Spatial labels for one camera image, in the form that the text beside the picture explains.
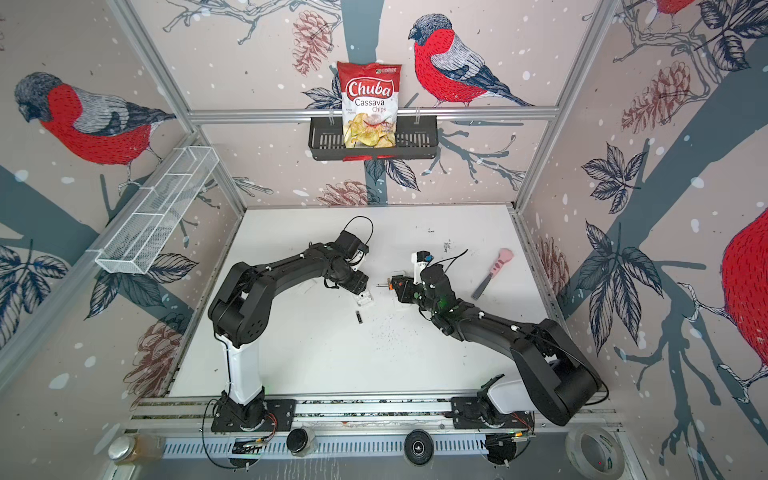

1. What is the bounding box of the orange black screwdriver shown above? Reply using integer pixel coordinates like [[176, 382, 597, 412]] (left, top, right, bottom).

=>
[[376, 279, 394, 290]]

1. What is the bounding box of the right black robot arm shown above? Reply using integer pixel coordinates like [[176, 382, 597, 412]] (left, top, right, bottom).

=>
[[389, 264, 604, 426]]

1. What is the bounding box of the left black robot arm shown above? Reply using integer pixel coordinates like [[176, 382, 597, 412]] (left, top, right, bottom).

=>
[[208, 230, 369, 433]]

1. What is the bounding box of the Chuba cassava chips bag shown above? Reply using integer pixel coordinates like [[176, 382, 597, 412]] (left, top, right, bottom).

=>
[[337, 62, 401, 148]]

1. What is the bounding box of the clear tape roll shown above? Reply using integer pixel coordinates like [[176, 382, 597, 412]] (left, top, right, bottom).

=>
[[565, 425, 626, 480]]

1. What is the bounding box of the glass jar with lid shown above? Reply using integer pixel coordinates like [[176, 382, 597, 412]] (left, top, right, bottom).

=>
[[107, 434, 166, 465]]

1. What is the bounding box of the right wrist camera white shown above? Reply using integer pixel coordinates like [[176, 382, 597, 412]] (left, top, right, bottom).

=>
[[411, 250, 433, 285]]

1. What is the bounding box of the pink handled brush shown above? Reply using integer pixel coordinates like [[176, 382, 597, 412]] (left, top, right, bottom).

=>
[[471, 248, 514, 300]]

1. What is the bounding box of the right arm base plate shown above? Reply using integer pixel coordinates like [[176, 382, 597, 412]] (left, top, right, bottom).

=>
[[447, 397, 535, 431]]

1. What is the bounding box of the aluminium front rail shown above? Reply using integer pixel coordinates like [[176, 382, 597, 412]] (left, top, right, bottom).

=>
[[122, 392, 619, 460]]

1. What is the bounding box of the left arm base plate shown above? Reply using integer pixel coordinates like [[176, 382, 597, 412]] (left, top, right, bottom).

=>
[[211, 395, 297, 434]]

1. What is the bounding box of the black wall basket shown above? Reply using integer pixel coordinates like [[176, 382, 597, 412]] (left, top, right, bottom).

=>
[[308, 114, 439, 161]]

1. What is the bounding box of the white wire mesh shelf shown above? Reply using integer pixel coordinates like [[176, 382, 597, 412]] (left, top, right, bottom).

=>
[[95, 146, 219, 274]]

